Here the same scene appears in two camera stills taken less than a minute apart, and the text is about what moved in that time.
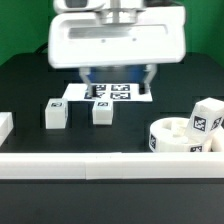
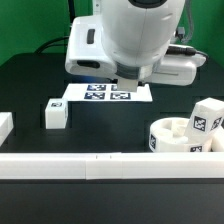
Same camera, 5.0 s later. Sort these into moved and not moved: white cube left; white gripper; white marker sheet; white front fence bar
Moved: white gripper
Not moved: white marker sheet; white front fence bar; white cube left
